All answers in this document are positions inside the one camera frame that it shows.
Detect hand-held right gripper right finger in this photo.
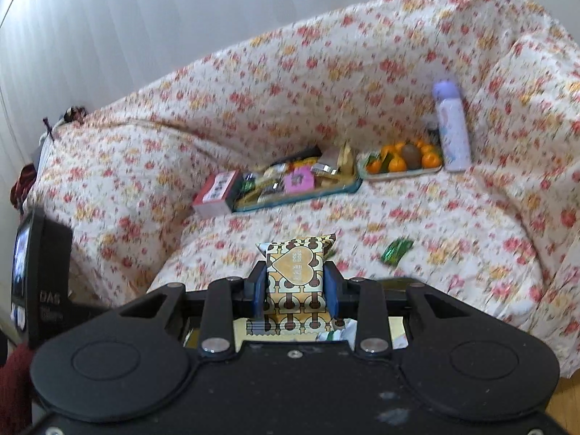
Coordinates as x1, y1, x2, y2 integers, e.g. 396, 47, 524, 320
323, 264, 474, 355

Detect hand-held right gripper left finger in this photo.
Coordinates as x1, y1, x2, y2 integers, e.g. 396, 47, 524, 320
118, 263, 269, 355

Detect brown patterned heart snack packet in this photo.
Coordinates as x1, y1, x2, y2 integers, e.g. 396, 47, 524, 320
247, 232, 339, 341

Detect green candy wrapper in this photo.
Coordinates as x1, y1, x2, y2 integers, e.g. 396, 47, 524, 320
381, 238, 414, 264

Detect dark red cloth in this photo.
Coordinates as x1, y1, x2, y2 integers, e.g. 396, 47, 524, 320
11, 162, 38, 212

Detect blue snack tin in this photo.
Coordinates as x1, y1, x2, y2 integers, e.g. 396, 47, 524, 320
232, 153, 363, 213

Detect clear brown snack packet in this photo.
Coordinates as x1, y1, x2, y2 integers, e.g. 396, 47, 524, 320
255, 180, 282, 203

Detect red box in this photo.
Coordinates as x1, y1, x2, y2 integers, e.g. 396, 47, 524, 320
192, 171, 242, 219

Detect pink snack packet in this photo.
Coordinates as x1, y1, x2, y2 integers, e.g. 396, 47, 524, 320
283, 167, 315, 194

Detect silver purple foil packet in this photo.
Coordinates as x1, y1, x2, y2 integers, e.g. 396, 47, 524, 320
312, 151, 341, 176

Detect light blue tray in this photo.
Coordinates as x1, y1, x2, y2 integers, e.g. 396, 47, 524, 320
356, 142, 444, 183

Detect gold foil packet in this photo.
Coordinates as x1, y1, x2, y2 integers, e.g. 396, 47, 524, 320
337, 140, 357, 175

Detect long black packet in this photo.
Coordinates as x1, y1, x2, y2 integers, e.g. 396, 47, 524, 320
271, 145, 323, 167

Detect pile of tangerines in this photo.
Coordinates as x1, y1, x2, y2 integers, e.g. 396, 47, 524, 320
365, 140, 443, 175

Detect floral cloth cover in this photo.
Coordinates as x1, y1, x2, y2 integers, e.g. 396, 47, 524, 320
27, 0, 580, 378

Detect purple rabbit thermos bottle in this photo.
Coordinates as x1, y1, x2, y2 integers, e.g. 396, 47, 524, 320
431, 79, 473, 173

